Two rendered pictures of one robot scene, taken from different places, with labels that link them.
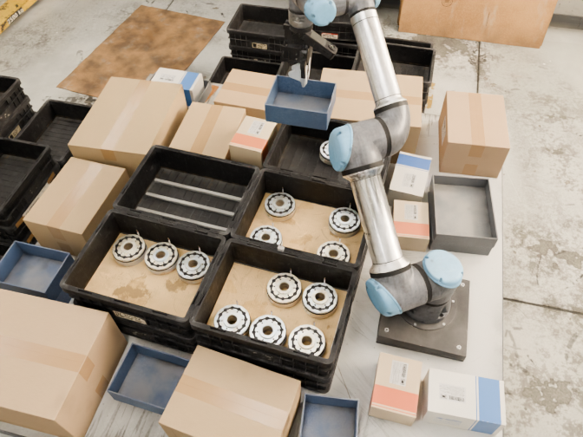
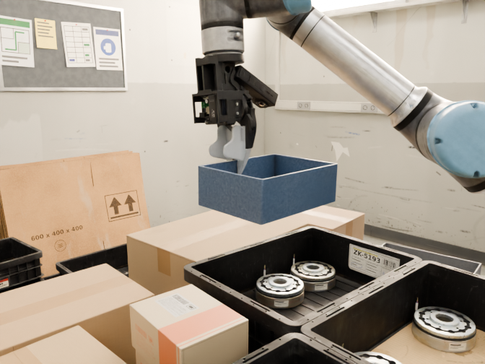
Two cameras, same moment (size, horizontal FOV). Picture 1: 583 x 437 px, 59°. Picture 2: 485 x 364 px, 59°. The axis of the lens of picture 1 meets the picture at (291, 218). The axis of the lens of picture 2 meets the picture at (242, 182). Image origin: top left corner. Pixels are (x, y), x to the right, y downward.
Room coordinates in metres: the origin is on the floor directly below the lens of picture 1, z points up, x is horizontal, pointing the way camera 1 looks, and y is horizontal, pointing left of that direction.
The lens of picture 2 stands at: (0.98, 0.62, 1.27)
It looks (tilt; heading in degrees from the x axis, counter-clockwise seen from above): 12 degrees down; 300
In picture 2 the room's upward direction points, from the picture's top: straight up
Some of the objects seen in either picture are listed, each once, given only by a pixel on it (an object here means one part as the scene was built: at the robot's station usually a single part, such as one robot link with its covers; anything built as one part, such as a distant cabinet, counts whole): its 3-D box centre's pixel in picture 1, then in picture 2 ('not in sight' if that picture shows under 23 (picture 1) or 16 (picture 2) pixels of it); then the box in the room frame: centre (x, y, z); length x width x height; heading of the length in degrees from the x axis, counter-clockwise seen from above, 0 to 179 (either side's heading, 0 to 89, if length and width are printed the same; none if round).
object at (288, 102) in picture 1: (301, 101); (268, 183); (1.31, -0.04, 1.11); 0.20 x 0.15 x 0.07; 75
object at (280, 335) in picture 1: (267, 331); not in sight; (0.64, 0.07, 0.86); 0.10 x 0.10 x 0.01
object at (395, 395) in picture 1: (395, 388); not in sight; (0.51, -0.28, 0.74); 0.16 x 0.12 x 0.07; 164
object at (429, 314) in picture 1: (429, 294); not in sight; (0.77, -0.41, 0.80); 0.15 x 0.15 x 0.10
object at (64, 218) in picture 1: (83, 207); not in sight; (1.17, 0.73, 0.78); 0.30 x 0.22 x 0.16; 162
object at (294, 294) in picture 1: (284, 287); not in sight; (0.77, 0.03, 0.86); 0.10 x 0.10 x 0.01
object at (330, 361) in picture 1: (276, 297); not in sight; (0.71, 0.05, 0.92); 0.40 x 0.30 x 0.02; 72
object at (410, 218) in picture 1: (409, 225); not in sight; (1.08, -0.41, 0.74); 0.16 x 0.12 x 0.07; 171
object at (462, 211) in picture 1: (461, 209); (419, 271); (1.12, -0.59, 0.78); 0.27 x 0.20 x 0.05; 172
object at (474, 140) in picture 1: (471, 133); (308, 234); (1.49, -0.71, 0.78); 0.30 x 0.22 x 0.16; 169
